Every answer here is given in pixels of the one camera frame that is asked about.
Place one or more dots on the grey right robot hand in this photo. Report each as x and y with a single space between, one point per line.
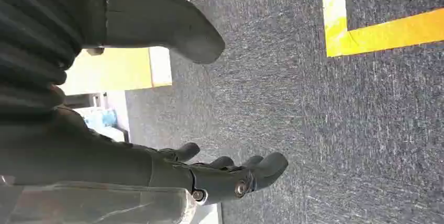
104 160

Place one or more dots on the blue and white box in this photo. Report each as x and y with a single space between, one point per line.
102 118

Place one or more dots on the ribbed grey right arm sleeve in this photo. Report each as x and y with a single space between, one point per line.
33 31

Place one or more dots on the yellow floor tape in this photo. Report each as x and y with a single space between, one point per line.
378 37

